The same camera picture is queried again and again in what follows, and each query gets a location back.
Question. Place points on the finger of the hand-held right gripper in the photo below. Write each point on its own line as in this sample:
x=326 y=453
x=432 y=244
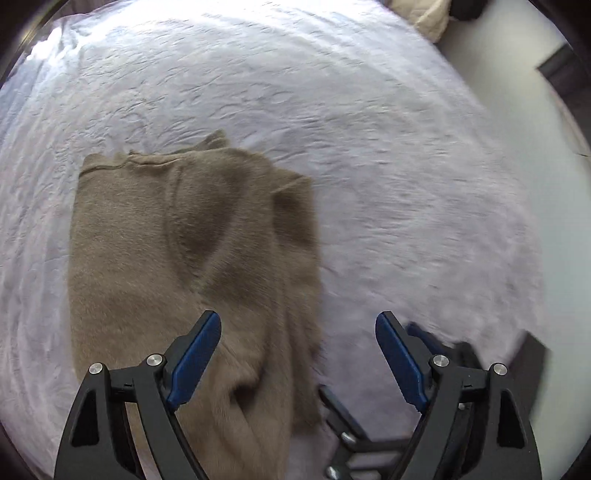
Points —
x=355 y=438
x=427 y=339

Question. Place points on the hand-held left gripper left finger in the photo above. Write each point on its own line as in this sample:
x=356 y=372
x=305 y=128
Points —
x=194 y=364

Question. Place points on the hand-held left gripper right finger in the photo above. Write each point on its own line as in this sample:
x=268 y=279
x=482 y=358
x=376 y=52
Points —
x=401 y=364

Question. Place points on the brown knit sweater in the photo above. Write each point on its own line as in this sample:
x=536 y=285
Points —
x=152 y=258

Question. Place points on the white quilted bedspread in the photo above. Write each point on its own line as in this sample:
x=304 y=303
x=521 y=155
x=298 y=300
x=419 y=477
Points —
x=369 y=138

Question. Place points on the dark panel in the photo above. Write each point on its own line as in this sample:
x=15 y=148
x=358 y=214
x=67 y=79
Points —
x=570 y=87

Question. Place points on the beige bag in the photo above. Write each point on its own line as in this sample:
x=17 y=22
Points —
x=420 y=18

